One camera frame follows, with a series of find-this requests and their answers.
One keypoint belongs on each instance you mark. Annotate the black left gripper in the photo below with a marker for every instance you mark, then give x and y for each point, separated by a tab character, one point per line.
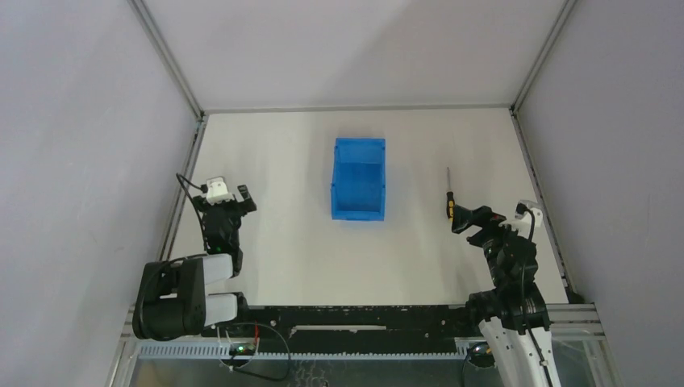
231	205

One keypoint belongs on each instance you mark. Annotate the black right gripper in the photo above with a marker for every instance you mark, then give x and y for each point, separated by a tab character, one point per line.
482	215

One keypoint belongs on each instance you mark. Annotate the yellow black handled screwdriver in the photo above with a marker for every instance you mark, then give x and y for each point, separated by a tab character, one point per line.
450	196

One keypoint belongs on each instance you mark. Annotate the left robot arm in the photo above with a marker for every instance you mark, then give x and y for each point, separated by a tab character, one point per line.
173	298

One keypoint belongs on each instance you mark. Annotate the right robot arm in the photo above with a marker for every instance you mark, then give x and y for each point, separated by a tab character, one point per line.
512	316

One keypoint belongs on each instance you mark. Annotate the blue plastic bin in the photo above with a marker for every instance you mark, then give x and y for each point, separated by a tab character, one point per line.
358	186

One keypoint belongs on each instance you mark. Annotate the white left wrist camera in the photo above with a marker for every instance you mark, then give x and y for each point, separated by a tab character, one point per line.
217	191

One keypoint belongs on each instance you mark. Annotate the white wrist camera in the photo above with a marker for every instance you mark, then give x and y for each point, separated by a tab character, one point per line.
217	191
529	213

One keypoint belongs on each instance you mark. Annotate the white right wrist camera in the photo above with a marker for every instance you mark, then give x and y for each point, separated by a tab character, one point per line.
529	213

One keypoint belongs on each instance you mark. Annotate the black mounting rail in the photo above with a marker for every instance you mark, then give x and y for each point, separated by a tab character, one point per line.
363	330

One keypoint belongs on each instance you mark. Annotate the right controller board with cables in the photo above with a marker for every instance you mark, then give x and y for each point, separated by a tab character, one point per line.
479	355

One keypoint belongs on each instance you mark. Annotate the controller board with cables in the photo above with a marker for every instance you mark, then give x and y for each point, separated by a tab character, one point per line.
243	354
479	355

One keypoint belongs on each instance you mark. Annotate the left controller board with cables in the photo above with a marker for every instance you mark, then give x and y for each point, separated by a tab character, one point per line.
243	354

